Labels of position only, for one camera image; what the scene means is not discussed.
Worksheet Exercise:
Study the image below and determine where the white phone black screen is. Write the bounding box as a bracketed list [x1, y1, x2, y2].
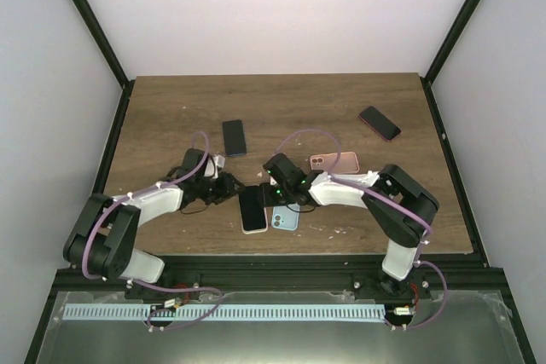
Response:
[237, 186, 269, 232]

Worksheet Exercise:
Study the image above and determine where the beige phone case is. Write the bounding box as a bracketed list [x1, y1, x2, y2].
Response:
[236, 185, 270, 235]

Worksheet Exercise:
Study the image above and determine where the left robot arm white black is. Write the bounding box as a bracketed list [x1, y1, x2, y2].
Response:
[63, 148, 245, 299]

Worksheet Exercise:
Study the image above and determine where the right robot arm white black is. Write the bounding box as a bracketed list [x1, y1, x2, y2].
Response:
[264, 153, 439, 298]

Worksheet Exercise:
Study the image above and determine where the light blue phone case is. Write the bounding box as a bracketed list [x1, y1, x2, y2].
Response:
[270, 204, 300, 231]

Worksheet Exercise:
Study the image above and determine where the blue phone black screen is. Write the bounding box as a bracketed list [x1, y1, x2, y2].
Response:
[222, 119, 247, 157]

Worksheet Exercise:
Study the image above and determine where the pink phone case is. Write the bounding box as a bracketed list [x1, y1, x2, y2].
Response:
[309, 152, 360, 174]

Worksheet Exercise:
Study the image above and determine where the red phone black screen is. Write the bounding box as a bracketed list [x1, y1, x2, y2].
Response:
[358, 106, 401, 142]

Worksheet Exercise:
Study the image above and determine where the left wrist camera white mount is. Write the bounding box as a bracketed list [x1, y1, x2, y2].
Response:
[212, 154, 226, 178]

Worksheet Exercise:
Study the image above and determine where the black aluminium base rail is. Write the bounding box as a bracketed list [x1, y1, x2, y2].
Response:
[123, 253, 432, 300]

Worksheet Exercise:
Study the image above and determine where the light blue slotted cable duct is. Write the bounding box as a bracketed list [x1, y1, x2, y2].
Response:
[62, 303, 386, 322]

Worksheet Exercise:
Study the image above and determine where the left black table edge rail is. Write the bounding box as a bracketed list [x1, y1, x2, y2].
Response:
[92, 79, 136, 194]

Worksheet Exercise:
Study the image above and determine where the black table edge rail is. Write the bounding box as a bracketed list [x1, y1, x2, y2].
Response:
[92, 79, 136, 194]
[420, 77, 490, 268]

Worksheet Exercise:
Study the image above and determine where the right black table edge rail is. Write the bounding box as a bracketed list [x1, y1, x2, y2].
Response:
[420, 77, 490, 268]

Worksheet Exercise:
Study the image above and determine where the left black frame post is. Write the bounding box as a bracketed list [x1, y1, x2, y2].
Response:
[72, 0, 130, 89]

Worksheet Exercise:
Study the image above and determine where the black frame post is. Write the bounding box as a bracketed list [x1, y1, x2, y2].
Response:
[72, 0, 130, 89]
[424, 0, 481, 84]

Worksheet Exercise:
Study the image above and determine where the right black frame post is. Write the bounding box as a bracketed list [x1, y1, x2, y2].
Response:
[424, 0, 481, 84]

